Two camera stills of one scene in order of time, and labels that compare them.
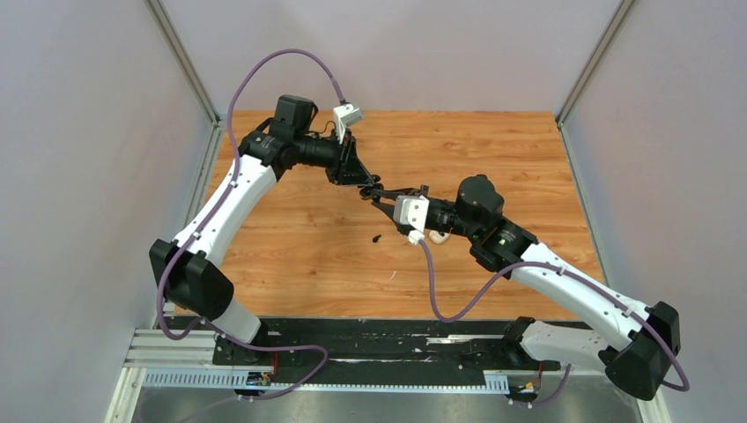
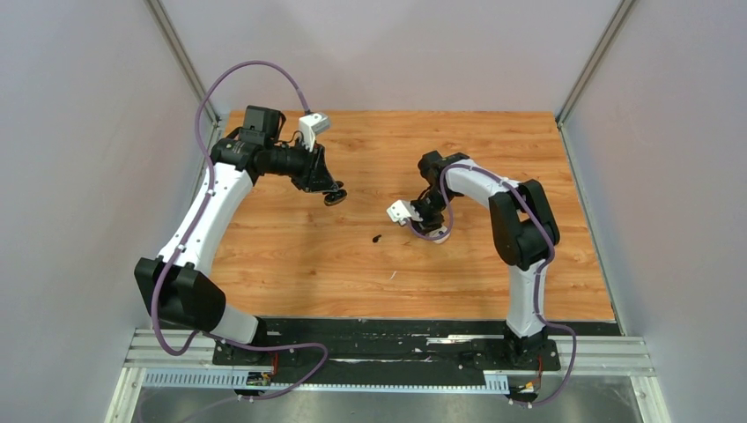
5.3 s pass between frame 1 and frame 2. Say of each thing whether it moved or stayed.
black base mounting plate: stayed
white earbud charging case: stayed
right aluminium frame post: stayed
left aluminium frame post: stayed
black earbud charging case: moved
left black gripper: moved
